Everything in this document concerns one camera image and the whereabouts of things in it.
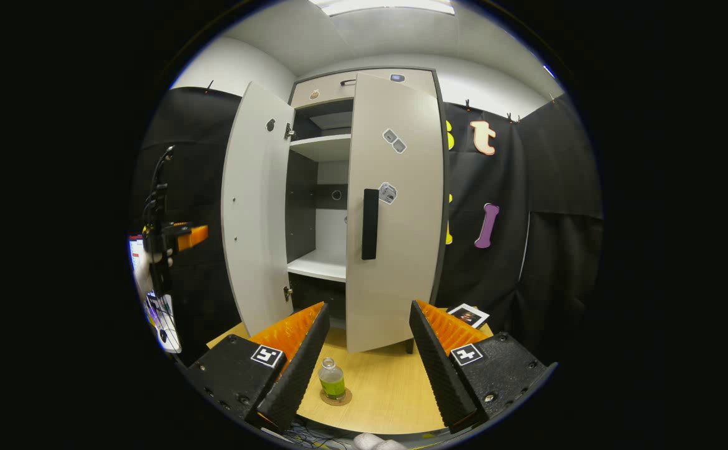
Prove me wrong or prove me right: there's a black cable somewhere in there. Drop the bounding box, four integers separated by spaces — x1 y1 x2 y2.
149 145 176 207

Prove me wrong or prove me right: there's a lit computer monitor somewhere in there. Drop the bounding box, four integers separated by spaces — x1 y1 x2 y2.
129 236 147 276

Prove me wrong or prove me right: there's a green label drink bottle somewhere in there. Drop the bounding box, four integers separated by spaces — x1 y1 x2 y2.
318 357 346 401

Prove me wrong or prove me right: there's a white cabinet drawer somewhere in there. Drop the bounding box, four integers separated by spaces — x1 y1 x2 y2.
291 69 437 108

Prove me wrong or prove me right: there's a round brown coaster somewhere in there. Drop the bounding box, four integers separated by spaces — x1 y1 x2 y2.
320 387 353 407

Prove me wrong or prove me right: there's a black door handle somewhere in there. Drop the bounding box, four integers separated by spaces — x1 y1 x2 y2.
362 189 380 261

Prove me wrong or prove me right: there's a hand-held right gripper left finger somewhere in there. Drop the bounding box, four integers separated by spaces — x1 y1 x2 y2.
186 301 331 433

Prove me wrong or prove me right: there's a white cabinet shelf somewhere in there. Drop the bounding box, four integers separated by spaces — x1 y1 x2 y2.
289 134 352 163
287 249 347 283

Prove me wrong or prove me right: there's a printed photo card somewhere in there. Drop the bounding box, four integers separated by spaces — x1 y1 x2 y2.
447 304 490 329

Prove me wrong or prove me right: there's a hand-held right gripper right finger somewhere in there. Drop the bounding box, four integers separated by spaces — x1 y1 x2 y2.
409 300 557 434

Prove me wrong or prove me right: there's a white and grey cabinet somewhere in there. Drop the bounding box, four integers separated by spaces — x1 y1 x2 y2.
286 67 449 354

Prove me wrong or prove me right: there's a bundle of cables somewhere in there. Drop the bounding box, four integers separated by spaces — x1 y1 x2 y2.
286 420 355 448

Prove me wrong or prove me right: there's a black backdrop cloth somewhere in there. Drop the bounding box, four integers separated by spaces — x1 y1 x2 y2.
433 94 604 363
133 86 246 366

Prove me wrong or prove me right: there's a white cabinet door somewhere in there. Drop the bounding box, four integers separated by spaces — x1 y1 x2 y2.
221 81 296 338
345 73 445 354

